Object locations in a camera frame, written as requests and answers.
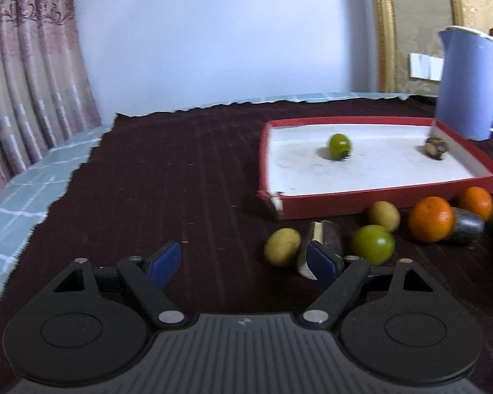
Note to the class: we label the blue electric kettle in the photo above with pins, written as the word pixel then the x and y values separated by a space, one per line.
pixel 464 86

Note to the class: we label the white wall switch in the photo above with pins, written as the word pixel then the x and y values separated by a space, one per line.
pixel 425 65

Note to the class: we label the long dark eggplant piece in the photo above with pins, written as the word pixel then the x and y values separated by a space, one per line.
pixel 469 225

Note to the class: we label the dark striped blanket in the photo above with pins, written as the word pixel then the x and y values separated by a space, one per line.
pixel 168 172

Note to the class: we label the small orange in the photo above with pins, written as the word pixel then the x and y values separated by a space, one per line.
pixel 475 202

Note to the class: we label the red cardboard tray white inside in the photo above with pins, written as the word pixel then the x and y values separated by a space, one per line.
pixel 378 164

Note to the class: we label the large orange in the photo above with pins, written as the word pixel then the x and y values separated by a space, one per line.
pixel 431 218

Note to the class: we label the yellow-green kiwi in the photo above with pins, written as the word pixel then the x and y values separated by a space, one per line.
pixel 282 246
pixel 384 214

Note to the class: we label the small green tomato with stem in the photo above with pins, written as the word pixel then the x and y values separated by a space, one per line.
pixel 339 145

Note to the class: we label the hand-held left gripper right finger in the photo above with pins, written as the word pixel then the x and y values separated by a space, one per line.
pixel 320 263

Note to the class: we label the large green tomato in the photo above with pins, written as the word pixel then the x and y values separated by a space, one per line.
pixel 372 244

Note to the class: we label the notched dark eggplant piece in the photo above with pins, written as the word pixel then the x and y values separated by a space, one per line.
pixel 329 234

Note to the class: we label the pink patterned curtain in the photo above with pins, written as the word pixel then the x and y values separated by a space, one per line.
pixel 24 69

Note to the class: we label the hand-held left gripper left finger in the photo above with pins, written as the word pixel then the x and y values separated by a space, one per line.
pixel 164 264

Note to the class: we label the brown round fruit piece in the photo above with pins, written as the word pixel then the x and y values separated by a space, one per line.
pixel 436 147

